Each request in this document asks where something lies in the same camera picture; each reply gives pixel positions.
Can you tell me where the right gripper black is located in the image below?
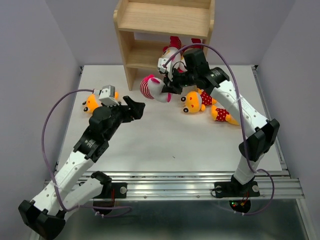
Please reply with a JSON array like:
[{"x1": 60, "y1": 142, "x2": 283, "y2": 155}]
[{"x1": 160, "y1": 68, "x2": 197, "y2": 95}]

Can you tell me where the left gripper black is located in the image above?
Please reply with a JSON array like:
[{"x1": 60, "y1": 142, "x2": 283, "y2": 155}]
[{"x1": 102, "y1": 96, "x2": 145, "y2": 140}]

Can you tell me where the white pink plush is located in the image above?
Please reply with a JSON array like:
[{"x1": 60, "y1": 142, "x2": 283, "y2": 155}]
[
  {"x1": 161, "y1": 36, "x2": 182, "y2": 69},
  {"x1": 181, "y1": 37, "x2": 203, "y2": 66},
  {"x1": 139, "y1": 74, "x2": 172, "y2": 103}
]

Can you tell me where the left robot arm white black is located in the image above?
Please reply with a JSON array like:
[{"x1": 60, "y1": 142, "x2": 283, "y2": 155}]
[{"x1": 18, "y1": 96, "x2": 146, "y2": 240}]

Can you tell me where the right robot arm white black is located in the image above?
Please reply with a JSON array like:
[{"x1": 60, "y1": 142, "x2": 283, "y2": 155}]
[{"x1": 157, "y1": 48, "x2": 280, "y2": 198}]

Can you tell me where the wooden shelf unit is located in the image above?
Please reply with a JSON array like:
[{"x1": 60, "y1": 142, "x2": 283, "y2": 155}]
[{"x1": 113, "y1": 0, "x2": 216, "y2": 90}]

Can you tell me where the orange plush facing up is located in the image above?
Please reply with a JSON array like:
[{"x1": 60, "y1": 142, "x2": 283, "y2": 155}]
[{"x1": 180, "y1": 89, "x2": 217, "y2": 114}]

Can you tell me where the orange plush at left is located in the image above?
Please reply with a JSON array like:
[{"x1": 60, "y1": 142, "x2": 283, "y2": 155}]
[{"x1": 82, "y1": 91, "x2": 119, "y2": 114}]

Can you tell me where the orange plush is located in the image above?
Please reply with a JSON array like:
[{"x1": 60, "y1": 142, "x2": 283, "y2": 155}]
[
  {"x1": 211, "y1": 105, "x2": 240, "y2": 126},
  {"x1": 82, "y1": 91, "x2": 119, "y2": 114}
]

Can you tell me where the orange plush far right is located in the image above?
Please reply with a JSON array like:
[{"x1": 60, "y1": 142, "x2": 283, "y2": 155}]
[{"x1": 211, "y1": 105, "x2": 240, "y2": 126}]

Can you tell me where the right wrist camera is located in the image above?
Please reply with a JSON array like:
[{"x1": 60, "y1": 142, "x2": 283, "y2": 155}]
[{"x1": 157, "y1": 57, "x2": 173, "y2": 80}]

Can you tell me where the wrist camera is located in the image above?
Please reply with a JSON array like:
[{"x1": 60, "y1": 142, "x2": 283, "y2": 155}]
[
  {"x1": 93, "y1": 85, "x2": 119, "y2": 107},
  {"x1": 157, "y1": 57, "x2": 173, "y2": 80}
]

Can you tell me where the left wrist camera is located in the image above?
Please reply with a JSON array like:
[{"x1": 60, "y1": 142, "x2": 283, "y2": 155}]
[{"x1": 93, "y1": 85, "x2": 119, "y2": 107}]

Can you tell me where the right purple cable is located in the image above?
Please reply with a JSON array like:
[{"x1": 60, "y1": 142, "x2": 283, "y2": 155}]
[{"x1": 162, "y1": 43, "x2": 276, "y2": 216}]

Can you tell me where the purple cable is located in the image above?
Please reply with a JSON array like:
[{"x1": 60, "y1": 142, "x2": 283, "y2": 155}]
[
  {"x1": 41, "y1": 88, "x2": 132, "y2": 218},
  {"x1": 162, "y1": 43, "x2": 276, "y2": 216}
]

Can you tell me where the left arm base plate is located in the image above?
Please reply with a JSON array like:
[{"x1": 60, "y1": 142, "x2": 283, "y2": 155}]
[{"x1": 97, "y1": 182, "x2": 128, "y2": 200}]

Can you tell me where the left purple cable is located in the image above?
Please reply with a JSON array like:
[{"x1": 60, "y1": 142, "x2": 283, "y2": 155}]
[{"x1": 41, "y1": 88, "x2": 132, "y2": 218}]

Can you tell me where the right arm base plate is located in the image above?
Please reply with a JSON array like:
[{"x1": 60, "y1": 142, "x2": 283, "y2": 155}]
[{"x1": 210, "y1": 181, "x2": 260, "y2": 199}]

